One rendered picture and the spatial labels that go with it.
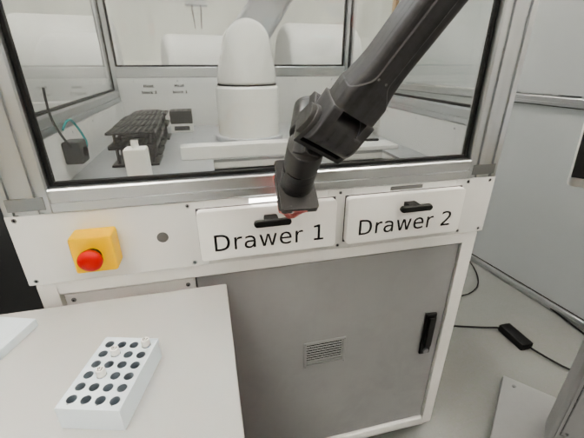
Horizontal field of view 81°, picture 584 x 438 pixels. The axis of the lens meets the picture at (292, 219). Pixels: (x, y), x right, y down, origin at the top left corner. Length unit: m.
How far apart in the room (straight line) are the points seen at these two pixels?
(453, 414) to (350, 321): 0.73
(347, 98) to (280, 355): 0.71
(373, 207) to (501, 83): 0.37
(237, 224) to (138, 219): 0.19
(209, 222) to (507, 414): 1.30
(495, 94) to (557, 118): 1.28
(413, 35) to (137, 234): 0.57
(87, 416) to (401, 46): 0.58
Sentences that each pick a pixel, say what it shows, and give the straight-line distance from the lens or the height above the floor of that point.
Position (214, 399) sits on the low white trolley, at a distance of 0.56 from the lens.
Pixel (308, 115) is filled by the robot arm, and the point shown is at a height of 1.13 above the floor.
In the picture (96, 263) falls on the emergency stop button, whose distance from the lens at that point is 0.69.
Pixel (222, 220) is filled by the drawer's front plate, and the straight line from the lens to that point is 0.70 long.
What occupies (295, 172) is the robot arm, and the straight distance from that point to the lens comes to 0.53.
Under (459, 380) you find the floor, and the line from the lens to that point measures 1.71.
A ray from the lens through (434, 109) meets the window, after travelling 0.83.
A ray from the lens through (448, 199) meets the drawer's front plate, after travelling 0.87.
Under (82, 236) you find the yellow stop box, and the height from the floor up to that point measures 0.91.
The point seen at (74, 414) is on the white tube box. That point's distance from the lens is 0.57.
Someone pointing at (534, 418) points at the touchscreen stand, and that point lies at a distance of 1.65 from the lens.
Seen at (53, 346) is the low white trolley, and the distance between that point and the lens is 0.73.
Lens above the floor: 1.19
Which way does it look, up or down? 25 degrees down
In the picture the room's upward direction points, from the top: straight up
